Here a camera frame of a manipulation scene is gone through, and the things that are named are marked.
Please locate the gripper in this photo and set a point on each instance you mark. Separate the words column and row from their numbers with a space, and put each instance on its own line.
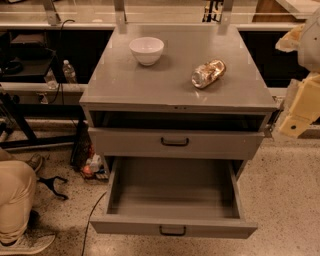
column 310, row 46

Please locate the grey drawer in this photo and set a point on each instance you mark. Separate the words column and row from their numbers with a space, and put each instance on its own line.
column 173, row 197
column 175, row 143

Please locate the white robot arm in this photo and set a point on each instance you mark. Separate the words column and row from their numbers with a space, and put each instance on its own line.
column 305, row 40

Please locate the grey drawer cabinet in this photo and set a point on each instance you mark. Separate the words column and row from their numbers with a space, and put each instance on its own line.
column 122, row 93

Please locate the crushed gold metallic can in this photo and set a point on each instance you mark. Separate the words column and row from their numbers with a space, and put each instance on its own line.
column 206, row 74

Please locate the white ceramic bowl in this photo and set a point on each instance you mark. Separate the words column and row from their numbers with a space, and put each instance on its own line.
column 146, row 50

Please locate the pile of small bottles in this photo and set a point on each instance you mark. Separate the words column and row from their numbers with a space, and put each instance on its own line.
column 94, row 169

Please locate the clear plastic water bottle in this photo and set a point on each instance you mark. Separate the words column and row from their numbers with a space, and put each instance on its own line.
column 69, row 72

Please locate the grey sneaker behind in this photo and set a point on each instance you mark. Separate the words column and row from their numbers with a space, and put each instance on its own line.
column 35, row 162

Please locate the grey sneaker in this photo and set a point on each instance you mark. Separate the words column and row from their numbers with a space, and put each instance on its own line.
column 27, row 244
column 35, row 162

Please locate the black side table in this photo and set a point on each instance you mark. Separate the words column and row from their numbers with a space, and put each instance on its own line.
column 27, row 56

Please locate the person leg beige trousers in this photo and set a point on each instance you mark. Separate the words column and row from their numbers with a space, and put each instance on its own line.
column 17, row 190

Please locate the grey sneaker front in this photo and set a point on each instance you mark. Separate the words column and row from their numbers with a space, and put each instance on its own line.
column 27, row 244

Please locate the black plastic bracket on floor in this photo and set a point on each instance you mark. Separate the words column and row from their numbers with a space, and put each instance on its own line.
column 50, row 183

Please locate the black metal stand frame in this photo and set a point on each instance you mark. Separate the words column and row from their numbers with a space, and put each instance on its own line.
column 20, row 113

